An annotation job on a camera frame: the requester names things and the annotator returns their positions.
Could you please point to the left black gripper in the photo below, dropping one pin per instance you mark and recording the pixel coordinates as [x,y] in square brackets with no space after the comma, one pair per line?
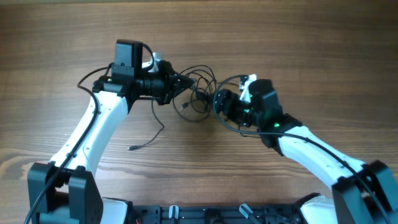
[174,83]

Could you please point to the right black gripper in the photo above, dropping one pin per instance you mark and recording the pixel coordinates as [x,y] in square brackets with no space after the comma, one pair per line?
[219,101]

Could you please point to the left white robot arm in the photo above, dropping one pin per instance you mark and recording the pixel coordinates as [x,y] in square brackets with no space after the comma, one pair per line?
[64,189]

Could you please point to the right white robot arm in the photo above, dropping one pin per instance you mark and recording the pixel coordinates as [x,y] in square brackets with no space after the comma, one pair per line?
[362,193]

